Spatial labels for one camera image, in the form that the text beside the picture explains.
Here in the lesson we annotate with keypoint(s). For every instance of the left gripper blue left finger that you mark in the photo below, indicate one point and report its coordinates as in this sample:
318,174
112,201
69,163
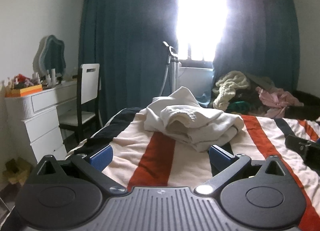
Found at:
98,156

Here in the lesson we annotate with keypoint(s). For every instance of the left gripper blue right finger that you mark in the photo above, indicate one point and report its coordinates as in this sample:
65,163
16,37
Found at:
227,164

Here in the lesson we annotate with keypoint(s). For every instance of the white sweatshirt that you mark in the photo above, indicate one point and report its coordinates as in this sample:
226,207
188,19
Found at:
180,117

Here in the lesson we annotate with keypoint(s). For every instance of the dark clothes pile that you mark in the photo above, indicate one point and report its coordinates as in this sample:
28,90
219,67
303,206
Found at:
247,102

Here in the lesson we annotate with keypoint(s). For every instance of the striped bed blanket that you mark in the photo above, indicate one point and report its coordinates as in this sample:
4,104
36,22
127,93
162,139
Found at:
150,158

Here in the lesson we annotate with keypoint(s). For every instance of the pink garment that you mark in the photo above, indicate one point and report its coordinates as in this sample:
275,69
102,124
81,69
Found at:
278,101

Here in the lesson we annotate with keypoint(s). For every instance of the white and black chair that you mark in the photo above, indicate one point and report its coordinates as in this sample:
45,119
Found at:
87,102

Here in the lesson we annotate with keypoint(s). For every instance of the cream knitted sweater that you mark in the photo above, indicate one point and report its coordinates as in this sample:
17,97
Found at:
226,87

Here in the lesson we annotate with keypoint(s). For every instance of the white dresser with drawers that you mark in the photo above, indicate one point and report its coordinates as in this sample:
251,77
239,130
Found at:
34,123

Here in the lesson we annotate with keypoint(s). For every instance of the yellow cardboard box on floor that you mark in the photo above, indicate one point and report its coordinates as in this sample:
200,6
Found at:
17,171

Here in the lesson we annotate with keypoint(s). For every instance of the garment steamer stand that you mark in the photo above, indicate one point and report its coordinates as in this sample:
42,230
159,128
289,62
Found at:
171,68

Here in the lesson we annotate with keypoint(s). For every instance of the orange box on dresser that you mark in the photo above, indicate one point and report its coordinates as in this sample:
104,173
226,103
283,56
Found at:
24,91

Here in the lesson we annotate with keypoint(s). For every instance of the teal window curtain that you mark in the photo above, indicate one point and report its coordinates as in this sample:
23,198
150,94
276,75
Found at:
126,38

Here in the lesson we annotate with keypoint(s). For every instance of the wavy frame table mirror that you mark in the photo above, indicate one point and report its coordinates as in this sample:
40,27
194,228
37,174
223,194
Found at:
50,55

